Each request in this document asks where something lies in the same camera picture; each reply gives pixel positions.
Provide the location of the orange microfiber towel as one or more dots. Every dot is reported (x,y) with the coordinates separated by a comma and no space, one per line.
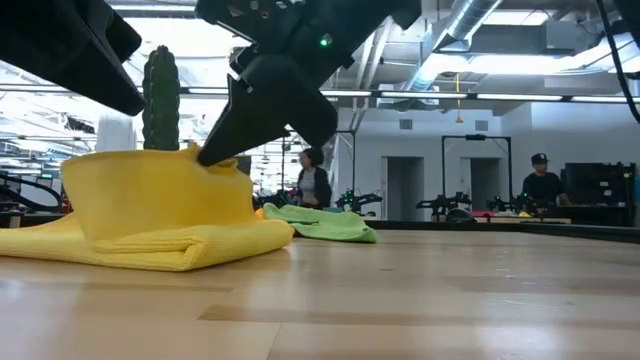
(260,214)

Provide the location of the dark green microfiber towel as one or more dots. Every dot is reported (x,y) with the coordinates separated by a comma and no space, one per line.
(330,225)

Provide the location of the black metal frame stand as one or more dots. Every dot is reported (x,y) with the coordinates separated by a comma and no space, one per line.
(475,136)
(353,165)

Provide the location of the silver smooth ceiling duct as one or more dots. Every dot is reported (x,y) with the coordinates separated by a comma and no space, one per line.
(470,20)

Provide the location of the wooden background table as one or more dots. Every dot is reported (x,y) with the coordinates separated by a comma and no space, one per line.
(530,220)

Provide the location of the yellow microfiber towel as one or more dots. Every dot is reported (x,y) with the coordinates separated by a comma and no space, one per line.
(150,210)

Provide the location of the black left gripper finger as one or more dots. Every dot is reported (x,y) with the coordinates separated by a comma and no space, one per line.
(95,75)

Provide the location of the black computer monitor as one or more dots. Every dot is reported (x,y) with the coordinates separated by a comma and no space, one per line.
(244,165)

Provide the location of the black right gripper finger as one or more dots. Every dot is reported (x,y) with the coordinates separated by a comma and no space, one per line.
(280,100)

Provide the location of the green cactus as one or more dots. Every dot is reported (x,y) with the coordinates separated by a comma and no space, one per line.
(161,100)

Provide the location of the person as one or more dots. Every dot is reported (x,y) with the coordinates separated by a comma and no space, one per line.
(545,187)
(314,182)

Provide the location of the black background robot arm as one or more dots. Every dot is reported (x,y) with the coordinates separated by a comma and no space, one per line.
(360,202)
(507,204)
(445,205)

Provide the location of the long ceiling light bar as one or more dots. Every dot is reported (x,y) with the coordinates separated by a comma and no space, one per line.
(425,95)

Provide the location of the black shelf cabinet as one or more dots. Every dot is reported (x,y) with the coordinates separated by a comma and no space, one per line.
(595,190)

